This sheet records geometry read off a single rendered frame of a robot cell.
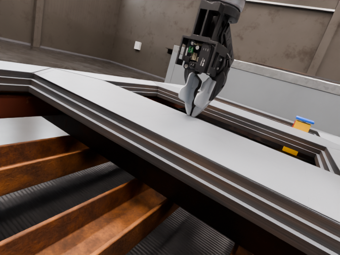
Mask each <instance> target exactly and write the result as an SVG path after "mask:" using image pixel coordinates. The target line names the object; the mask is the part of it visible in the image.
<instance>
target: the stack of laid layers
mask: <svg viewBox="0 0 340 255"><path fill-rule="evenodd" d="M52 70H59V69H55V68H49V69H45V70H41V71H38V72H34V73H28V72H19V71H9V70H0V91H15V92H30V93H31V94H33V95H35V96H36V97H38V98H40V99H42V100H43V101H45V102H47V103H48V104H50V105H52V106H54V107H55V108H57V109H59V110H60V111H62V112H64V113H66V114H67V115H69V116H71V117H72V118H74V119H76V120H78V121H79V122H81V123H83V124H84V125H86V126H88V127H90V128H91V129H93V130H95V131H96V132H98V133H100V134H102V135H103V136H105V137H107V138H108V139H110V140H112V141H114V142H115V143H117V144H118V145H120V146H122V147H123V148H125V149H127V150H129V151H130V152H132V153H134V154H136V155H137V156H139V157H141V158H142V159H144V160H146V161H148V162H149V163H151V164H153V165H154V166H156V167H158V168H160V169H161V170H163V171H165V172H166V173H168V174H170V175H172V176H173V177H175V178H177V179H178V180H180V181H182V182H184V183H185V184H187V185H189V186H190V187H192V188H194V189H196V190H197V191H199V192H201V193H203V194H204V195H206V196H208V197H209V198H211V199H213V200H215V201H216V202H218V203H220V204H221V205H223V206H225V207H227V208H228V209H230V210H232V211H234V212H235V213H237V214H239V215H240V216H242V217H244V218H246V219H247V220H249V221H251V222H252V223H254V224H256V225H258V226H259V227H261V228H263V229H264V230H266V231H268V232H270V233H271V234H273V235H275V236H276V237H278V238H280V239H282V240H283V241H285V242H287V243H288V244H290V245H292V246H294V247H295V248H297V249H299V250H300V251H302V252H304V253H306V254H307V255H340V223H338V222H336V221H334V220H332V219H330V218H328V217H326V216H324V215H322V214H320V213H318V212H315V211H313V210H311V209H309V208H307V207H305V206H303V205H301V204H299V203H297V202H295V201H293V200H291V199H289V198H287V197H285V196H283V195H281V194H278V193H276V192H274V191H272V190H270V189H268V188H266V187H264V186H262V185H260V184H258V183H256V182H254V181H252V180H250V179H248V178H246V177H244V176H242V175H240V174H237V173H235V172H233V171H231V170H229V169H227V168H225V167H223V166H221V165H219V164H217V163H215V162H213V161H211V160H209V159H207V158H205V157H203V156H201V155H199V154H197V153H195V152H193V151H191V150H188V149H186V148H184V147H182V146H180V145H178V144H176V143H174V142H172V141H170V140H168V139H166V138H164V137H162V136H160V135H158V134H156V133H154V132H152V131H150V130H148V129H146V128H144V127H142V126H139V125H137V124H135V123H133V122H131V121H129V120H127V119H125V118H123V117H121V116H119V115H117V114H115V113H113V112H111V111H109V110H107V109H105V108H103V107H101V106H99V105H97V104H95V103H93V102H90V101H88V100H86V99H84V98H82V97H80V96H78V95H76V94H74V93H72V92H70V91H68V90H66V89H64V88H62V87H60V86H58V85H56V84H54V83H52V82H50V81H48V80H46V79H44V78H42V77H40V76H38V75H39V74H43V73H46V72H49V71H52ZM61 71H63V70H61ZM65 72H68V71H65ZM69 73H72V72H69ZM73 74H76V73H73ZM77 75H80V74H77ZM81 76H84V75H81ZM85 77H88V76H85ZM89 78H92V77H89ZM93 79H96V78H93ZM98 80H100V79H98ZM102 81H105V80H102ZM106 82H109V83H111V84H114V85H116V86H118V87H121V88H123V89H126V90H128V91H131V92H133V93H136V94H138V95H141V96H157V97H160V98H163V99H165V100H168V101H170V102H173V103H175V104H178V105H180V106H183V107H185V102H184V101H182V100H181V99H179V94H178V93H175V92H172V91H170V90H167V89H164V88H161V87H159V86H150V85H144V84H134V83H125V82H115V81H106ZM214 100H216V101H218V102H221V103H224V104H227V105H230V106H233V107H236V108H238V109H241V110H244V111H247V112H250V113H253V114H256V115H259V116H261V117H264V118H267V119H270V120H273V121H276V122H279V123H282V124H284V125H287V126H290V127H292V126H293V123H291V122H288V121H285V120H282V119H279V118H276V117H273V116H270V115H267V114H264V113H261V112H258V111H255V110H252V109H249V108H246V107H243V106H240V105H237V104H234V103H231V102H229V101H226V100H223V99H220V98H217V97H215V98H214ZM201 114H203V115H206V116H208V117H211V118H214V119H216V120H219V121H221V122H224V123H226V124H229V125H231V126H234V127H236V128H239V129H241V130H244V131H246V132H249V133H252V134H254V135H257V136H259V137H262V138H264V139H267V140H269V141H272V142H274V143H277V144H280V145H282V146H285V147H287V148H290V149H292V150H295V151H297V152H300V153H303V154H305V155H308V156H310V157H313V158H314V159H315V163H316V166H317V167H319V168H322V169H324V170H326V171H329V172H332V173H334V174H337V175H339V176H340V171H339V169H338V168H337V166H336V164H335V162H334V161H333V159H332V157H331V155H330V153H329V152H328V150H327V148H326V147H324V146H321V145H318V144H316V143H313V142H310V141H307V140H305V139H302V138H299V137H296V136H294V135H291V134H288V133H285V132H283V131H280V130H277V129H274V128H272V127H269V126H266V125H264V124H261V123H258V122H255V121H253V120H250V119H247V118H244V117H242V116H239V115H236V114H233V113H231V112H228V111H225V110H222V109H220V108H217V107H214V106H211V105H208V106H207V107H206V108H205V109H204V110H203V111H202V112H201Z"/></svg>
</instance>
